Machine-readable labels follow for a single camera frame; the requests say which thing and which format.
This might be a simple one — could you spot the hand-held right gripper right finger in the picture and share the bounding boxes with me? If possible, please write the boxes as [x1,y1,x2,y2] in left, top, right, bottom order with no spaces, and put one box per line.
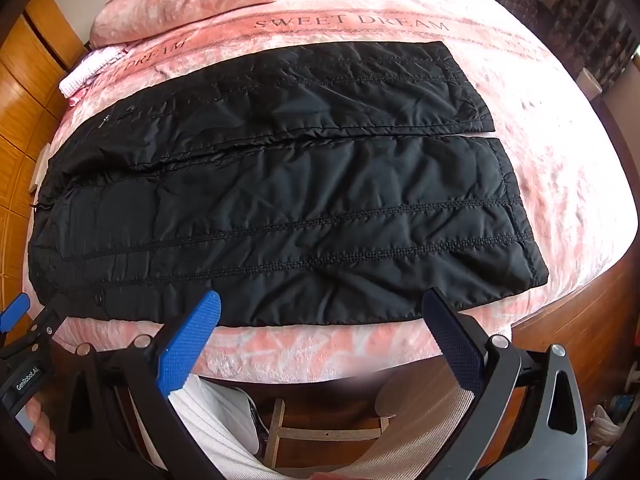
[422,287,593,480]

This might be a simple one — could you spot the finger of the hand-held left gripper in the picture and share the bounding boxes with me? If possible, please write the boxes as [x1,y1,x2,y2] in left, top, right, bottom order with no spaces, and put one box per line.
[0,294,68,356]

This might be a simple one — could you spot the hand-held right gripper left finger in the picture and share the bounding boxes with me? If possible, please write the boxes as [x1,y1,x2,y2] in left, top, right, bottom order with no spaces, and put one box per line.
[50,289,226,480]

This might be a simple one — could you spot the black quilted pants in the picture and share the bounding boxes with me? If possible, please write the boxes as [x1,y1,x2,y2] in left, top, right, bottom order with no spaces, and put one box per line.
[27,40,551,328]

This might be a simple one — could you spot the person's left hand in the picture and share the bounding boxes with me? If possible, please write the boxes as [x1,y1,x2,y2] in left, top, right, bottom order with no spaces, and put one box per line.
[26,399,57,462]

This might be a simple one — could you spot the person's white ribbed clothing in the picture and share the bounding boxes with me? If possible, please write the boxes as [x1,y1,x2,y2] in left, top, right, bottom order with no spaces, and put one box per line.
[167,374,476,480]

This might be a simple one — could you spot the white rectangular block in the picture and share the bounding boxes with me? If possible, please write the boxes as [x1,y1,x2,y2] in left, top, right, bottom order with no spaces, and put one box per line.
[29,144,52,194]

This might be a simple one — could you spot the wooden stool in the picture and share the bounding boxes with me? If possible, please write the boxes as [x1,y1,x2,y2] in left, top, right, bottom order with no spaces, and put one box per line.
[265,399,391,461]

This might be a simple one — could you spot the white plastic bag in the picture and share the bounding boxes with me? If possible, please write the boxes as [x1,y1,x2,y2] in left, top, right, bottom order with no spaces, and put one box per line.
[592,402,626,451]

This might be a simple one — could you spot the wooden wardrobe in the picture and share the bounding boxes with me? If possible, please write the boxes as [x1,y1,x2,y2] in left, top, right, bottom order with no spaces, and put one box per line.
[0,0,88,281]

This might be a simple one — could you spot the pink printed bedcover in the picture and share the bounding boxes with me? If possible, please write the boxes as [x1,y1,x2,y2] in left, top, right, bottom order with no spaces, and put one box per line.
[22,0,623,378]

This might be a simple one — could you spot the white pink folded towel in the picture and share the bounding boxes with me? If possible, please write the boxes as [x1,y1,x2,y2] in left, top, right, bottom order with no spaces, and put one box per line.
[59,46,126,106]

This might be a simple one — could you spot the small white box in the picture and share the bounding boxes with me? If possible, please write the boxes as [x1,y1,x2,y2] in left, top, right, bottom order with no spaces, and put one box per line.
[575,67,604,101]

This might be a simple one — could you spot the pink folded duvet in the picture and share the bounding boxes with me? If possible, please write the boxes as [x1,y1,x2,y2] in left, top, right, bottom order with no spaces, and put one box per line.
[90,0,278,48]

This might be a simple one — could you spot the dark patterned cloth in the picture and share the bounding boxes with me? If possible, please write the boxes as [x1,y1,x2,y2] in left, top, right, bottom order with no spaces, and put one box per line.
[505,0,640,106]

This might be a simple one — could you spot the wooden bed frame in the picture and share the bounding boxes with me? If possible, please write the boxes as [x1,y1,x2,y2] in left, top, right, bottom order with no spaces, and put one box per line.
[510,255,640,411]

